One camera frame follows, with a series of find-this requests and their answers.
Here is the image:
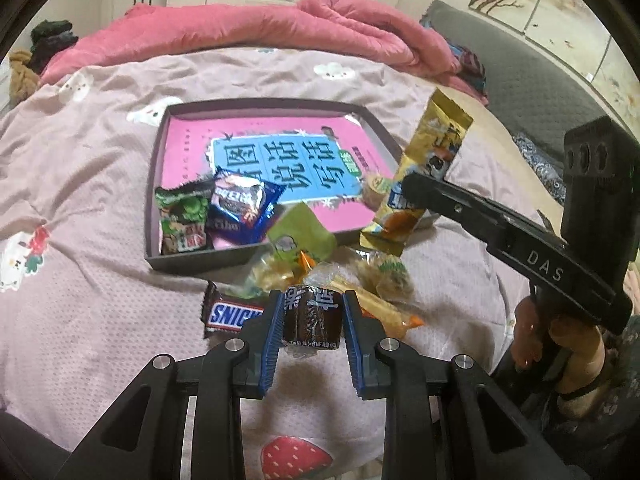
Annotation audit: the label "pink quilt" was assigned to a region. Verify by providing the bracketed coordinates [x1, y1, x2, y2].
[40, 0, 488, 104]

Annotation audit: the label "blue Oreo packet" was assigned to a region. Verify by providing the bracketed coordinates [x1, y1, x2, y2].
[206, 167, 285, 245]

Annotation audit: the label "orange cracker packet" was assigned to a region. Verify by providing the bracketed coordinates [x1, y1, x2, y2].
[329, 276, 425, 339]

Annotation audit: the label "tree wall painting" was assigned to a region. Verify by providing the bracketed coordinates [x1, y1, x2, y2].
[469, 0, 639, 133]

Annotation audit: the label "yellow cartoon snack bar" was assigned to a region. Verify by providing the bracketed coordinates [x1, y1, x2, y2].
[359, 89, 473, 257]

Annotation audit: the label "dark patterned clothes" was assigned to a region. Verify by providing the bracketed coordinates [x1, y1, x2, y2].
[448, 42, 488, 98]

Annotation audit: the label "clear green label pastry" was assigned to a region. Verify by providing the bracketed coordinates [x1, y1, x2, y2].
[346, 247, 414, 304]

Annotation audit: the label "light green snack bag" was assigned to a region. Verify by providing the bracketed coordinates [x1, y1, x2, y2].
[247, 203, 337, 292]

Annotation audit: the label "right hand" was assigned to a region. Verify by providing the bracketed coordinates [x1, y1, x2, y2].
[511, 297, 605, 394]

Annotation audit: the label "mauve patterned bedsheet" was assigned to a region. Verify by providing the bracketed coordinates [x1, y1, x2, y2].
[1, 48, 538, 479]

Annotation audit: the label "black clothes pile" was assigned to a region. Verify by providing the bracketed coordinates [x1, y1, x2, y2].
[28, 20, 79, 74]

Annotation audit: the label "green pea snack packet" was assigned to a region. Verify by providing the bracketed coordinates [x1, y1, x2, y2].
[154, 178, 215, 255]

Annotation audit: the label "grey padded headboard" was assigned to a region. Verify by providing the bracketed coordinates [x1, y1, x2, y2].
[421, 0, 605, 171]

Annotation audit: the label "Snickers bar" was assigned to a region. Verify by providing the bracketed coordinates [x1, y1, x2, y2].
[201, 282, 264, 339]

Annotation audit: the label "blue patterned cloth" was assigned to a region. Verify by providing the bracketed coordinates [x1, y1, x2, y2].
[512, 133, 566, 206]

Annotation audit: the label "pink blue book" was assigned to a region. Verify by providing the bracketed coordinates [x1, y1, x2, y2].
[154, 110, 399, 245]

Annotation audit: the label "dark shallow box tray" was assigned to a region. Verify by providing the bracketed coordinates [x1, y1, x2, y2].
[144, 96, 442, 276]

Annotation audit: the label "dark brown jelly cup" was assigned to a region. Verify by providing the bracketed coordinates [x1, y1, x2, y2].
[283, 286, 344, 350]

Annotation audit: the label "brown plush blanket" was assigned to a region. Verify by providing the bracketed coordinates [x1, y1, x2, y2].
[9, 49, 39, 107]

